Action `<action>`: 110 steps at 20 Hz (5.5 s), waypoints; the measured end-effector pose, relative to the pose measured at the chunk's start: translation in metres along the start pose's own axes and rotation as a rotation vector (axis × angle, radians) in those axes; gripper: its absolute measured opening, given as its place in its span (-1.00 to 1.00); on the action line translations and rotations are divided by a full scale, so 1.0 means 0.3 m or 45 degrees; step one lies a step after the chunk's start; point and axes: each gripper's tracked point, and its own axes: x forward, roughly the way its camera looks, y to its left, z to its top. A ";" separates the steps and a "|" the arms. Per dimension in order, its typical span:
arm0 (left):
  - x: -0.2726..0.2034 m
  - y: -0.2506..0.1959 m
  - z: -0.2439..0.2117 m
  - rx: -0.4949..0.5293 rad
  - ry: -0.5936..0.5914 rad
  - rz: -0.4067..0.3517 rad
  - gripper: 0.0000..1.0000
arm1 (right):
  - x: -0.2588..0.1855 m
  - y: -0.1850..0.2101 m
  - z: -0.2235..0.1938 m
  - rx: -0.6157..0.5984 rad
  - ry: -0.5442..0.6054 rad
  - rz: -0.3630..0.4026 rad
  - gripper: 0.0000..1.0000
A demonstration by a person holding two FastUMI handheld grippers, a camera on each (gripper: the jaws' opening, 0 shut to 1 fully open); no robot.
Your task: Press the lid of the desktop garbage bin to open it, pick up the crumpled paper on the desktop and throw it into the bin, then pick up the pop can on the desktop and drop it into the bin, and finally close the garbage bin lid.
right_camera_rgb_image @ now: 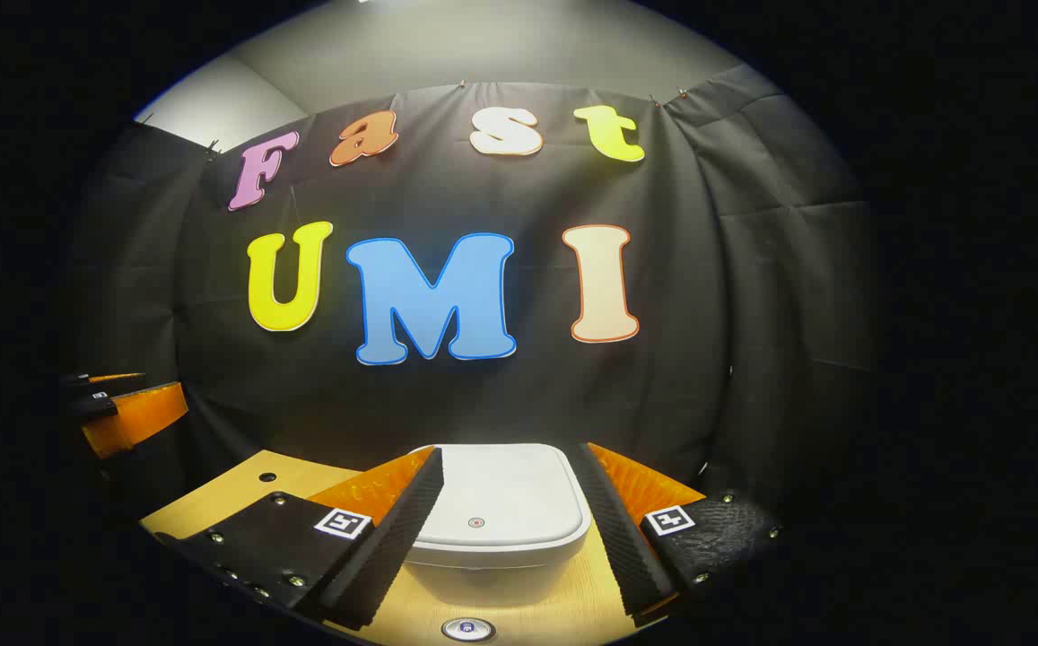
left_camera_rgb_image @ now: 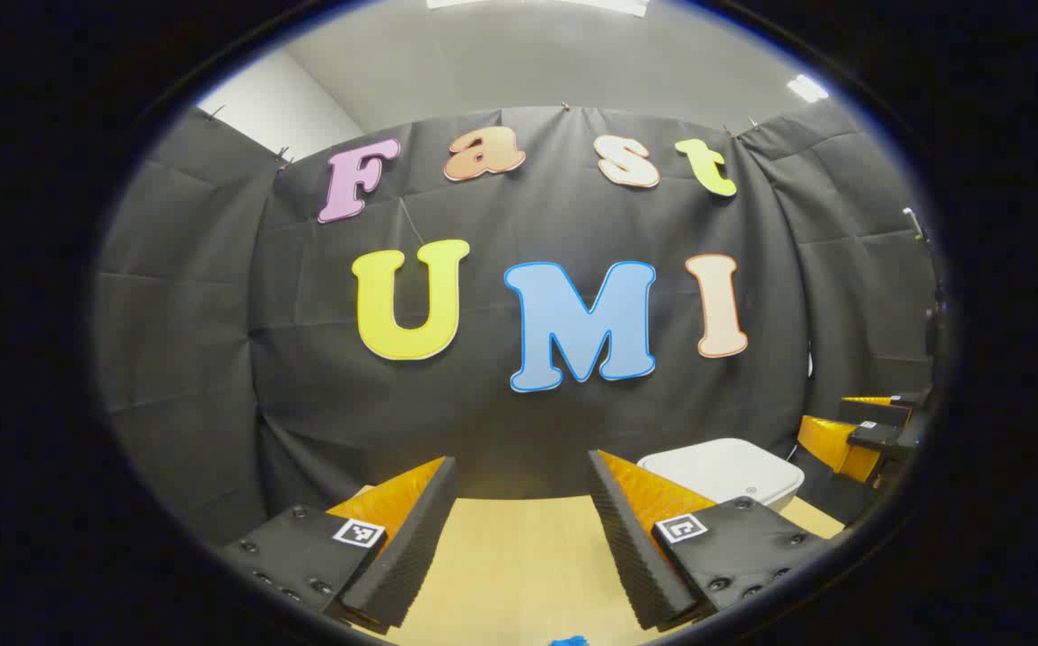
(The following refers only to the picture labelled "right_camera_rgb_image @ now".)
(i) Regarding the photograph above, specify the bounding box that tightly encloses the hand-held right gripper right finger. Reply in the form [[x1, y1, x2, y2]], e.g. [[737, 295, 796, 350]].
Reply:
[[570, 441, 785, 618]]

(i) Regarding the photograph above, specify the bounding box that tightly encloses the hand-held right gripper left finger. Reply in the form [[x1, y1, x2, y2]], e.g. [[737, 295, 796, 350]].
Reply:
[[153, 446, 445, 631]]

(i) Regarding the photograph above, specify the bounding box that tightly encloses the white desktop garbage bin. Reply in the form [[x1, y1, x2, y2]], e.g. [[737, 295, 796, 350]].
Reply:
[[404, 442, 593, 611]]

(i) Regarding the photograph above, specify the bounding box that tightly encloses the wooden desktop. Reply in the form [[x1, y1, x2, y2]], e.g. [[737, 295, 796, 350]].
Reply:
[[140, 449, 667, 645]]

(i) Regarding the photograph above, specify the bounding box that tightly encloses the black backdrop cloth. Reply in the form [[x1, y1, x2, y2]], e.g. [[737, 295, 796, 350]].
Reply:
[[61, 65, 878, 539]]

